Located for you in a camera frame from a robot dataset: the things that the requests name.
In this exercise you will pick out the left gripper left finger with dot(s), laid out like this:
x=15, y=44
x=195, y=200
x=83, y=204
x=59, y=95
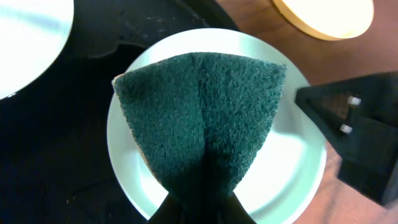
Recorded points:
x=170, y=212

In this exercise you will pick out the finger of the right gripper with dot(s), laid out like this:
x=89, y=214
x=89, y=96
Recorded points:
x=358, y=117

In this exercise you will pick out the green yellow sponge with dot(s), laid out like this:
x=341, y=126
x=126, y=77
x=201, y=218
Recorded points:
x=200, y=119

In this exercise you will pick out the yellow plate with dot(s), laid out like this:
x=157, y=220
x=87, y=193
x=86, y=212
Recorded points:
x=328, y=19

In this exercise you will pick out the black round tray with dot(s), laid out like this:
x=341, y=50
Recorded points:
x=55, y=166

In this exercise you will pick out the light blue plate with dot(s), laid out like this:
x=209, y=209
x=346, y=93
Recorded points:
x=33, y=34
x=286, y=172

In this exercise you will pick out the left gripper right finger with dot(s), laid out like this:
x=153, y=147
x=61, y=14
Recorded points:
x=232, y=212

